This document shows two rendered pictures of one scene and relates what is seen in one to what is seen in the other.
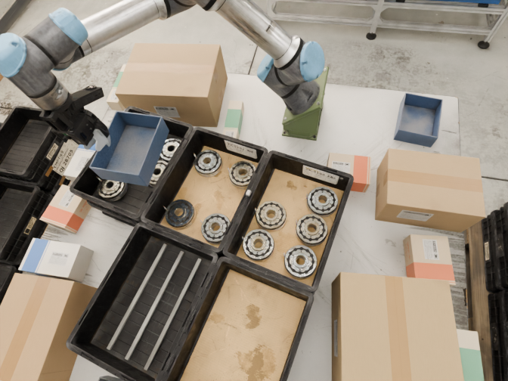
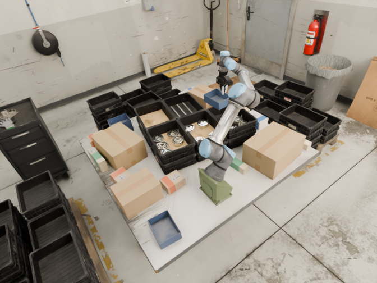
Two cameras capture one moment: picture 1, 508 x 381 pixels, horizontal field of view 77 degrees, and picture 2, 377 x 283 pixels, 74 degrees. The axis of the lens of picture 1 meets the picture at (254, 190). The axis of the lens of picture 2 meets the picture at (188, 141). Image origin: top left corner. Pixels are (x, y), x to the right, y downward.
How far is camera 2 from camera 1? 1.98 m
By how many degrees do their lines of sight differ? 68
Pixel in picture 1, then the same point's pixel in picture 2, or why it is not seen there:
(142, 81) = (273, 129)
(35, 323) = (201, 92)
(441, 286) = (114, 154)
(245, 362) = (151, 121)
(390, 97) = (189, 237)
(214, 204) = (198, 132)
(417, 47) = not seen: outside the picture
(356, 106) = (200, 217)
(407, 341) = (116, 140)
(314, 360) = not seen: hidden behind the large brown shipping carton
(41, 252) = not seen: hidden behind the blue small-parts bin
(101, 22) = (242, 77)
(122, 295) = (193, 108)
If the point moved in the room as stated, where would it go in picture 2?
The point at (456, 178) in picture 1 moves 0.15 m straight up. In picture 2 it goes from (127, 191) to (122, 177)
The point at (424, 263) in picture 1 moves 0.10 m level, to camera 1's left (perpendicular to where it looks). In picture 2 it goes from (122, 172) to (130, 164)
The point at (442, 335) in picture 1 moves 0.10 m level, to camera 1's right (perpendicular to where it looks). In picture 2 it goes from (107, 146) to (99, 154)
